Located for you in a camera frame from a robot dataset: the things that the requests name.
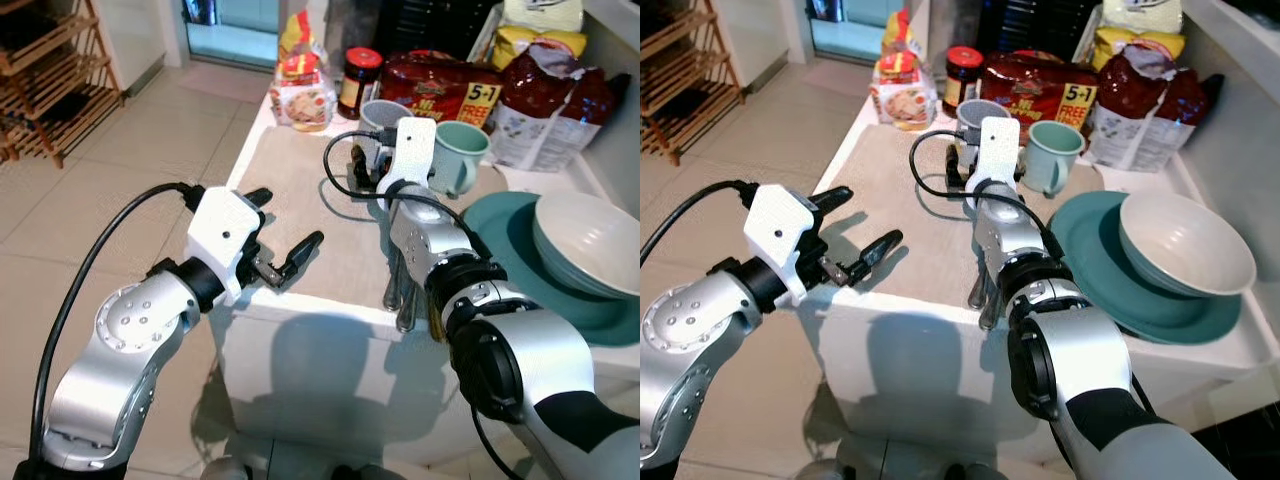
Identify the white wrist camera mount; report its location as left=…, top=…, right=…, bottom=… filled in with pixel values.
left=744, top=184, right=824, bottom=304
left=975, top=116, right=1022, bottom=197
left=186, top=186, right=264, bottom=303
left=383, top=116, right=439, bottom=197

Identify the yellow snack bag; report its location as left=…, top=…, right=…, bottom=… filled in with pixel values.
left=1092, top=25, right=1188, bottom=69
left=492, top=25, right=589, bottom=71

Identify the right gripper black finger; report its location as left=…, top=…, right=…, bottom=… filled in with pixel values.
left=349, top=140, right=378, bottom=191
left=944, top=140, right=973, bottom=191

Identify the yellow red tall packet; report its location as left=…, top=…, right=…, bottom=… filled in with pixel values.
left=278, top=10, right=327, bottom=59
left=880, top=8, right=926, bottom=56

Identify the dark jar with red lid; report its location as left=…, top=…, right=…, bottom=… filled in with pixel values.
left=338, top=47, right=385, bottom=122
left=943, top=46, right=987, bottom=113

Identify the teal plate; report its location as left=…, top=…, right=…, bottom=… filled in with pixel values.
left=462, top=191, right=641, bottom=348
left=1048, top=190, right=1244, bottom=346

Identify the red noodle multipack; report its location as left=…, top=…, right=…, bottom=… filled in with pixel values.
left=978, top=52, right=1102, bottom=131
left=378, top=50, right=503, bottom=131

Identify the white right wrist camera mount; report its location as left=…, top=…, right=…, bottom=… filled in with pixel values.
left=383, top=116, right=439, bottom=197
left=975, top=116, right=1022, bottom=197

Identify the white plastic bag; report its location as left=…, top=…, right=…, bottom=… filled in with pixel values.
left=503, top=0, right=586, bottom=33
left=1100, top=0, right=1184, bottom=33

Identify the glass door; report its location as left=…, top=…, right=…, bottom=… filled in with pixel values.
left=805, top=0, right=901, bottom=64
left=183, top=0, right=307, bottom=69

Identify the wooden slatted shelf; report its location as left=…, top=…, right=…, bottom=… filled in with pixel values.
left=640, top=0, right=747, bottom=167
left=0, top=0, right=127, bottom=168

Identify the pale green mug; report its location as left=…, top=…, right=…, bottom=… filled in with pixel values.
left=428, top=121, right=492, bottom=198
left=1020, top=120, right=1087, bottom=198

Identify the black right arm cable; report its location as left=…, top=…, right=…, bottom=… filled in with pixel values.
left=322, top=127, right=487, bottom=267
left=908, top=127, right=1067, bottom=265

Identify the white noodle bowl package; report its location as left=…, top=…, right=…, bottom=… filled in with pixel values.
left=868, top=78, right=939, bottom=132
left=268, top=78, right=338, bottom=133

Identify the grey blue mug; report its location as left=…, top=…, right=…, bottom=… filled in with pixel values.
left=358, top=99, right=416, bottom=151
left=955, top=99, right=1013, bottom=151

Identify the silver metal fork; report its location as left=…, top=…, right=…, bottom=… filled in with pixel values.
left=980, top=270, right=1007, bottom=332
left=396, top=265, right=421, bottom=334

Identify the red and white open bag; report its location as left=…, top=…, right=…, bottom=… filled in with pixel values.
left=1085, top=42, right=1217, bottom=173
left=488, top=42, right=618, bottom=173

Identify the dark ribbed box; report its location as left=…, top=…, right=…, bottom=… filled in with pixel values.
left=930, top=0, right=1107, bottom=58

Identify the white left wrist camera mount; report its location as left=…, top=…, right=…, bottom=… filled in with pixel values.
left=744, top=184, right=824, bottom=304
left=186, top=186, right=264, bottom=303

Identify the pale green bowl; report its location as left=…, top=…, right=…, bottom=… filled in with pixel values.
left=531, top=192, right=641, bottom=301
left=1118, top=192, right=1258, bottom=299

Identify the grey robot left leg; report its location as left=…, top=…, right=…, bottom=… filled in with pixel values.
left=198, top=455, right=257, bottom=480
left=795, top=458, right=853, bottom=480

